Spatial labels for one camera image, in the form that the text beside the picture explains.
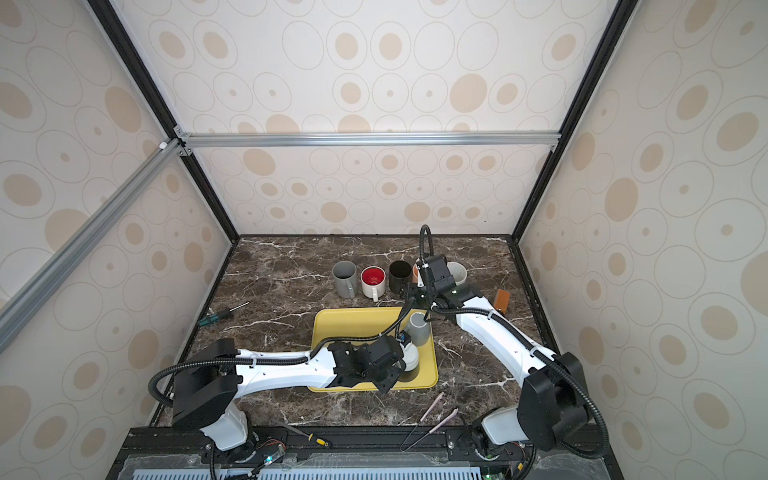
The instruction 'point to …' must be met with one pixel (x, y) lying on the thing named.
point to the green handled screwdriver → (225, 313)
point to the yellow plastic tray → (352, 323)
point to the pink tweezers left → (422, 420)
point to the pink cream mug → (415, 272)
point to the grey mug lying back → (419, 330)
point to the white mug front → (373, 280)
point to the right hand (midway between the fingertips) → (410, 293)
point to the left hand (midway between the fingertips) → (404, 373)
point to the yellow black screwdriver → (320, 441)
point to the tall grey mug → (344, 273)
